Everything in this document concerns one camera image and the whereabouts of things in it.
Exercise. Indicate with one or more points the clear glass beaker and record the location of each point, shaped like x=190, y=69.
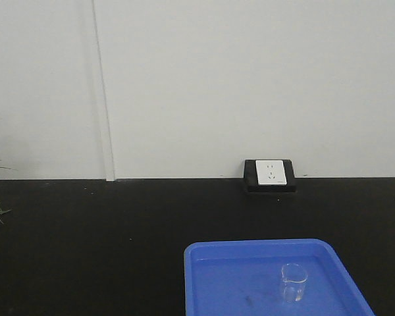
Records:
x=293, y=281

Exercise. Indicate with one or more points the blue plastic tray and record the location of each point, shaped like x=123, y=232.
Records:
x=245, y=278

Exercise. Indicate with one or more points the white socket in black box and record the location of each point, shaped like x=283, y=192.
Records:
x=268, y=176

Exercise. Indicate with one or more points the white wall conduit strip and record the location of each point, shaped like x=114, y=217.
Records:
x=102, y=110

